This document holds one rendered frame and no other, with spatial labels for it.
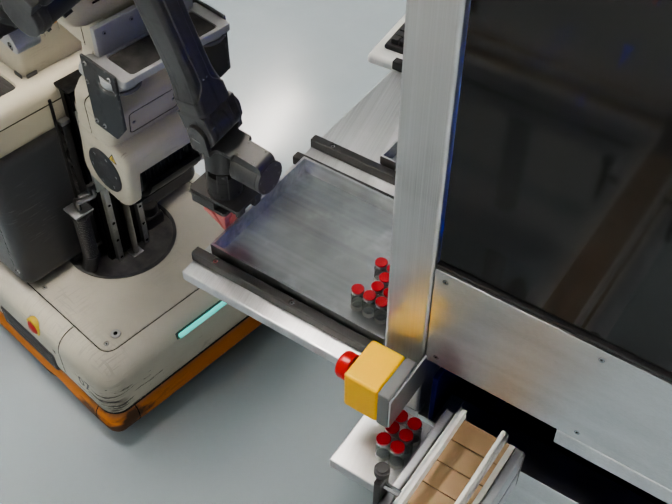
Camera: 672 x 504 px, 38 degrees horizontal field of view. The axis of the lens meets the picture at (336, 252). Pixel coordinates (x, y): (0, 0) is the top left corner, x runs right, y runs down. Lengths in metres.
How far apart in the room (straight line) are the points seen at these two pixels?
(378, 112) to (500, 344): 0.78
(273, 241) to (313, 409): 0.91
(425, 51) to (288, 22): 2.70
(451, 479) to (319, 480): 1.08
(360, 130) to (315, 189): 0.18
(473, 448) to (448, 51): 0.60
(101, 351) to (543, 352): 1.33
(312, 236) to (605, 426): 0.64
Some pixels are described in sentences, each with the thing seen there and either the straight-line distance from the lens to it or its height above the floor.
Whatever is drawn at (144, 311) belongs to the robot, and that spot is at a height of 0.28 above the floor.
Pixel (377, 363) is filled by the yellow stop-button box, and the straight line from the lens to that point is 1.31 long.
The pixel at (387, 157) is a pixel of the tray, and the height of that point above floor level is 0.91.
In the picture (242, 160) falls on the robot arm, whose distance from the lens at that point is 1.46.
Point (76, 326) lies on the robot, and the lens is 2.37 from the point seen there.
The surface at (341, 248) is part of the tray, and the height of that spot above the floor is 0.88.
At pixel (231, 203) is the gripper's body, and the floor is 0.99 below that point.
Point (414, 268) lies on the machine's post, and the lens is 1.21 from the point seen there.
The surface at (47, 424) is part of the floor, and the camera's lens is 2.57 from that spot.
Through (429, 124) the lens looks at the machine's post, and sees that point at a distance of 1.04.
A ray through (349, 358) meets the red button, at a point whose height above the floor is 1.01.
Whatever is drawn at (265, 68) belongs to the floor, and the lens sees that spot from 3.46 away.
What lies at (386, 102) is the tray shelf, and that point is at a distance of 1.92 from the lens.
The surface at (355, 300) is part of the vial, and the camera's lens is 1.53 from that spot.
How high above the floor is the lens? 2.10
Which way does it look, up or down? 48 degrees down
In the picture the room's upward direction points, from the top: straight up
